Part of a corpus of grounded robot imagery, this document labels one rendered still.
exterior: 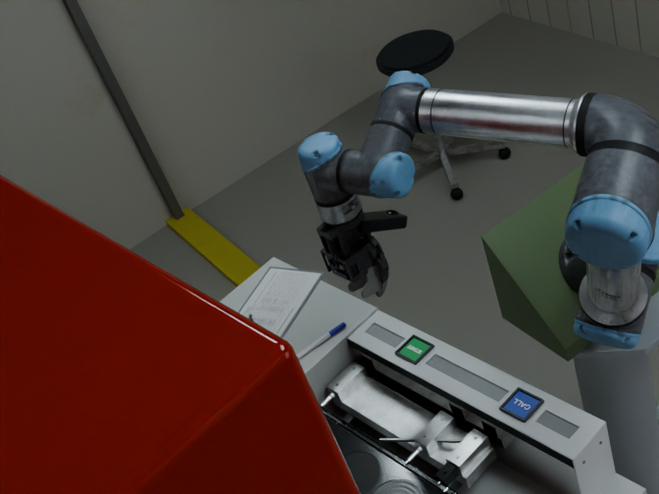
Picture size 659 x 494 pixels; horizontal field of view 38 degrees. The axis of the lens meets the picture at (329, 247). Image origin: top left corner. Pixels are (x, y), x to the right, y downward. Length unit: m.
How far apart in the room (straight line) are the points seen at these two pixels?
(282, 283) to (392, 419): 0.44
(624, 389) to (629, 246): 0.83
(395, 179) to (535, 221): 0.53
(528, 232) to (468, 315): 1.37
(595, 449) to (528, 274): 0.42
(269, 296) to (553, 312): 0.61
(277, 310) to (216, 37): 2.29
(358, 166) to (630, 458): 1.10
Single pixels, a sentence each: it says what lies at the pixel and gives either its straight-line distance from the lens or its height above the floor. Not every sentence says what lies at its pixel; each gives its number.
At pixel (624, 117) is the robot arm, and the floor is 1.47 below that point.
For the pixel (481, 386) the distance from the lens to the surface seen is 1.76.
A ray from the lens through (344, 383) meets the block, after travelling 1.92.
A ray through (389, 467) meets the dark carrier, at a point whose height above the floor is 0.90.
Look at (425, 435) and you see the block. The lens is 1.78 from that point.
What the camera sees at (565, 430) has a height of 0.96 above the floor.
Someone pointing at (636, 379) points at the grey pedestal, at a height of 0.63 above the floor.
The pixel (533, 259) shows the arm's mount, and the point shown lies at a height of 0.98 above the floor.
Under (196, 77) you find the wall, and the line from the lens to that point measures 4.18.
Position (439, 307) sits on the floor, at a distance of 3.36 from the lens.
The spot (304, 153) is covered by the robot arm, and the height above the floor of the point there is 1.45.
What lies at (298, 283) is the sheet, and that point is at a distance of 2.09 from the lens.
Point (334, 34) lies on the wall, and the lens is 4.48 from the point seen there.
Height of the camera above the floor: 2.25
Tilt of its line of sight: 36 degrees down
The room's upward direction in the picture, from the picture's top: 21 degrees counter-clockwise
